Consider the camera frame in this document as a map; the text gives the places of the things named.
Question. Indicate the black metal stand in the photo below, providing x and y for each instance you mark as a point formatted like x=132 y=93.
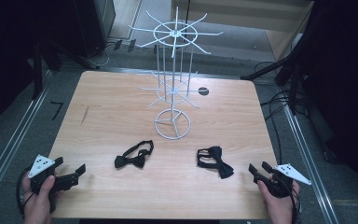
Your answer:
x=40 y=62
x=279 y=70

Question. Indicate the metal floor rail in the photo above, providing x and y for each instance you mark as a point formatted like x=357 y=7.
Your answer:
x=11 y=146
x=310 y=168

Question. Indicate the dark cabinet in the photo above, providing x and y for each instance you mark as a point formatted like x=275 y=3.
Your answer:
x=96 y=28

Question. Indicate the black bow tie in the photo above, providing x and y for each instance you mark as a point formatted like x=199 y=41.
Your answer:
x=216 y=160
x=136 y=161

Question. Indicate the dark round table grommet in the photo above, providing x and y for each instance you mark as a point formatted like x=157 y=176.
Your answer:
x=203 y=91

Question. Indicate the person's left hand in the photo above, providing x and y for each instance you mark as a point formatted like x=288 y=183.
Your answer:
x=38 y=205

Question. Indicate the light wooden furniture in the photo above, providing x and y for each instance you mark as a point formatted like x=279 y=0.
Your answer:
x=245 y=15

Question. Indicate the person's right hand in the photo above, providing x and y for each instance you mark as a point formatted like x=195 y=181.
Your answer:
x=278 y=207

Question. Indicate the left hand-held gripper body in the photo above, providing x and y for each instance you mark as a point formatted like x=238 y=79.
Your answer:
x=40 y=165

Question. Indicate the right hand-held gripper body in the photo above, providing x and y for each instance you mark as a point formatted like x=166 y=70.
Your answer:
x=287 y=174

